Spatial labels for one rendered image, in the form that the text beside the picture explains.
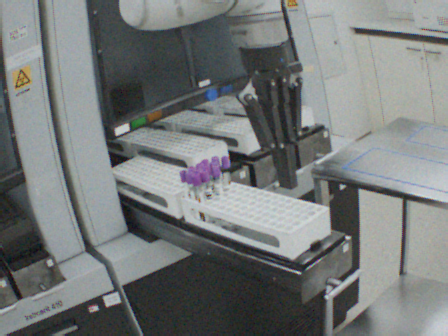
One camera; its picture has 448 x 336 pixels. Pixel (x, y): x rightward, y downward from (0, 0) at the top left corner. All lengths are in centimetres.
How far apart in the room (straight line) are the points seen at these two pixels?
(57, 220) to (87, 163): 16
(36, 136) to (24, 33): 25
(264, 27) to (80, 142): 56
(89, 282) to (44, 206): 20
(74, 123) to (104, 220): 24
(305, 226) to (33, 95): 63
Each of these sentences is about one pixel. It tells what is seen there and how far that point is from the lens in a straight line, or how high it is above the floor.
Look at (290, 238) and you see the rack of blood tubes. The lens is 90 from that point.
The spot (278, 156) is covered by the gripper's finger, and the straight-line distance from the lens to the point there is 90.
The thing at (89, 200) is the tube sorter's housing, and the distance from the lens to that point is 126.
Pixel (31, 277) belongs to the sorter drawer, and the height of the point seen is 78.
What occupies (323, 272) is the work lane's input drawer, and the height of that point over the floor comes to 78.
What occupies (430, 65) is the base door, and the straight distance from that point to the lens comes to 331.
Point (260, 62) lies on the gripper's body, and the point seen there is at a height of 113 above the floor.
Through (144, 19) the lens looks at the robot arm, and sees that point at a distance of 69.
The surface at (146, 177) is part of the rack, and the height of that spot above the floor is 86.
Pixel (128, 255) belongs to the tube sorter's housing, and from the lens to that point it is 124.
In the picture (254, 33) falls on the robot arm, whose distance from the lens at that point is 83.
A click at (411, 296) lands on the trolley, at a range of 166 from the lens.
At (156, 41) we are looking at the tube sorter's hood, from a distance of 129.
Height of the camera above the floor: 127
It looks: 20 degrees down
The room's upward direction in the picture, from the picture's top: 11 degrees counter-clockwise
